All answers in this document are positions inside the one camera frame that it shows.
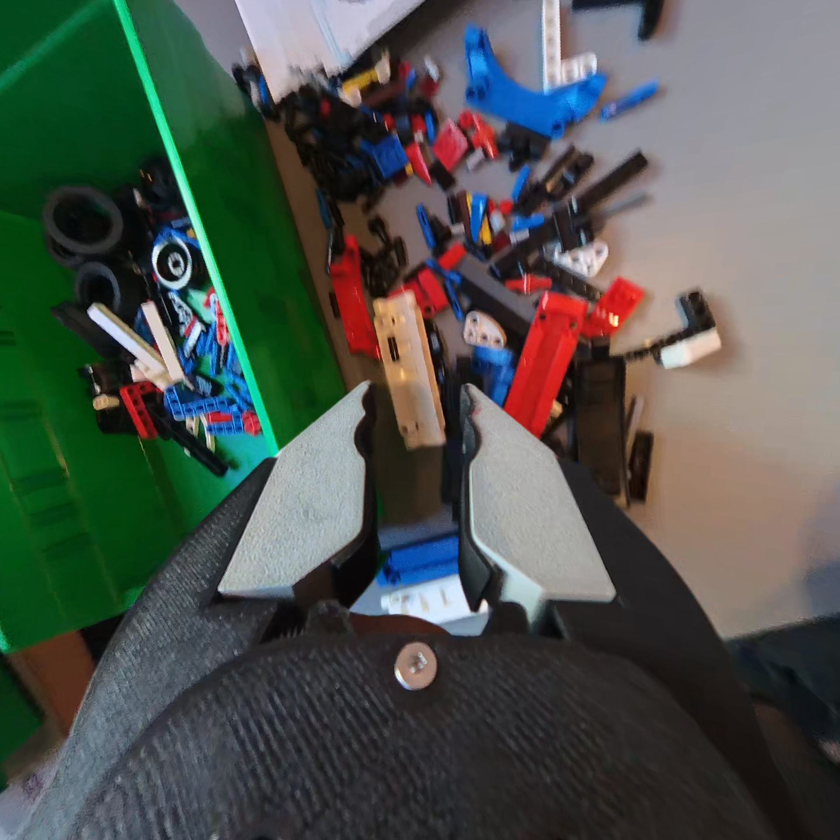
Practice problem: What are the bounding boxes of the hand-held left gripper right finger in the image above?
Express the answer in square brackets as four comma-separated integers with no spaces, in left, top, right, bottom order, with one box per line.
[458,382,619,632]

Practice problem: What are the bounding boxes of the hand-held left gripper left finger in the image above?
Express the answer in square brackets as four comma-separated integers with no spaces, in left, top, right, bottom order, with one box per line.
[217,381,380,603]

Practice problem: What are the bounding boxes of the long red panel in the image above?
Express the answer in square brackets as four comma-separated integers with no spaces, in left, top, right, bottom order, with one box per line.
[504,292,588,439]

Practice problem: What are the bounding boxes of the pile of building bricks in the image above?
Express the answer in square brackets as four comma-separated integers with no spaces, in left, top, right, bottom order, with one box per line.
[233,52,657,624]

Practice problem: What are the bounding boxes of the blue angled connector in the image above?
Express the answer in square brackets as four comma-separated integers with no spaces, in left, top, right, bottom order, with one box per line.
[472,348,516,408]

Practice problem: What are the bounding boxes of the heap of tyres and beams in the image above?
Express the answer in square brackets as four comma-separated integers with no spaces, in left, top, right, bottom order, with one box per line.
[42,157,263,476]

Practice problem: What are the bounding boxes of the white panel piece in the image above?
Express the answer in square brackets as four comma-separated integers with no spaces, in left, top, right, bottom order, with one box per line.
[373,290,447,452]

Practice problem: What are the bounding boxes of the white triangular beam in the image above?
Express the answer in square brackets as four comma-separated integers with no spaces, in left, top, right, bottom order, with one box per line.
[463,311,508,350]
[561,239,610,277]

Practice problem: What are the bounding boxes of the short red panel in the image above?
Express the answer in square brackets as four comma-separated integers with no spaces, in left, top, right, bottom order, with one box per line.
[328,236,380,358]

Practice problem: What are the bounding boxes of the red flat plate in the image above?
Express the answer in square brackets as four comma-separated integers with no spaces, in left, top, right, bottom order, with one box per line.
[584,277,645,339]

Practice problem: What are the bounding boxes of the black L-beam with white brick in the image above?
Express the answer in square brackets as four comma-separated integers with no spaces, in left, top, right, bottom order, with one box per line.
[623,289,723,370]

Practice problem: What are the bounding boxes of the green plastic bin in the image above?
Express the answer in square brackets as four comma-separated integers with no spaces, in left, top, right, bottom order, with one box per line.
[0,0,349,654]

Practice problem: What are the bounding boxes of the long black beam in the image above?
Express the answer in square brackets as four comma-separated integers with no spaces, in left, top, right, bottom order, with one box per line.
[545,150,651,221]

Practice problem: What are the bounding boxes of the blue square plate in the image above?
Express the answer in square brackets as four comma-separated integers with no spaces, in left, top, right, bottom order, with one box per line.
[375,134,408,178]

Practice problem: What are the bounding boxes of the red square tile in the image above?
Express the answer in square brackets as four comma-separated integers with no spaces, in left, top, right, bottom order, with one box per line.
[433,118,470,168]

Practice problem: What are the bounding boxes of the blue curved panel piece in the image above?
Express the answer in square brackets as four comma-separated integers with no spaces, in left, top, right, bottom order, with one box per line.
[463,25,608,140]

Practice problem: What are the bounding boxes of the blue axle pin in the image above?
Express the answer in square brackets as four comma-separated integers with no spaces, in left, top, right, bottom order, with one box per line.
[600,80,659,122]

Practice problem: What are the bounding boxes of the open instruction booklet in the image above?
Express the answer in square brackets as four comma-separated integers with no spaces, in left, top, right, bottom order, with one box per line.
[235,0,434,99]

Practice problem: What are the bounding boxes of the white L-shaped beam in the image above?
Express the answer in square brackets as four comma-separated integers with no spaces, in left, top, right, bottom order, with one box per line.
[539,0,598,93]

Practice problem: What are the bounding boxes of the black L-shaped beam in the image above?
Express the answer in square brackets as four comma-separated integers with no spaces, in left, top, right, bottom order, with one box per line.
[571,0,665,40]

